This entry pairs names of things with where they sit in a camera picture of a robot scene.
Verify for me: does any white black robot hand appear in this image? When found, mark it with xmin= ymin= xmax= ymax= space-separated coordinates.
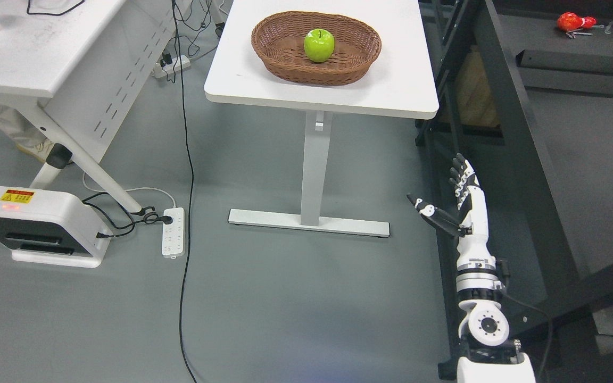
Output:
xmin=407 ymin=153 xmax=490 ymax=256

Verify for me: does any green apple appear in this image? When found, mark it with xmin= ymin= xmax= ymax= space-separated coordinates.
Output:
xmin=303 ymin=29 xmax=335 ymax=63

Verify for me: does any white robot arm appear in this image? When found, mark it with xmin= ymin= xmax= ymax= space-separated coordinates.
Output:
xmin=457 ymin=251 xmax=535 ymax=382

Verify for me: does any black metal shelf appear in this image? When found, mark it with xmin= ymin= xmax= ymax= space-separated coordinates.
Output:
xmin=416 ymin=1 xmax=613 ymax=382

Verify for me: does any red toy fruit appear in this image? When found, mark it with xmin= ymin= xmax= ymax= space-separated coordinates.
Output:
xmin=557 ymin=12 xmax=597 ymax=32

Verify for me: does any brown wicker basket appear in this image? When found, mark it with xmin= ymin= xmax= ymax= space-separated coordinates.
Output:
xmin=251 ymin=11 xmax=382 ymax=86

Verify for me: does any white floor power strip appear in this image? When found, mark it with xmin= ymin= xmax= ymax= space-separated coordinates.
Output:
xmin=161 ymin=207 xmax=186 ymax=259

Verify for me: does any far white power strip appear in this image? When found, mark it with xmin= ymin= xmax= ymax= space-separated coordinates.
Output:
xmin=152 ymin=55 xmax=190 ymax=79

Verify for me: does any white box device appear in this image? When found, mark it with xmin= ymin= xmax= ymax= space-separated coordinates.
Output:
xmin=0 ymin=186 xmax=113 ymax=268

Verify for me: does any white perforated desk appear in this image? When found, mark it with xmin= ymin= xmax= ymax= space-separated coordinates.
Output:
xmin=0 ymin=1 xmax=175 ymax=215

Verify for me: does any white pedestal table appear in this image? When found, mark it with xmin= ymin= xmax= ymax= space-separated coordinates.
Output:
xmin=204 ymin=1 xmax=438 ymax=238

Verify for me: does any long black floor cable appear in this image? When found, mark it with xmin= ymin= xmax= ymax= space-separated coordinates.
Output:
xmin=171 ymin=0 xmax=198 ymax=383

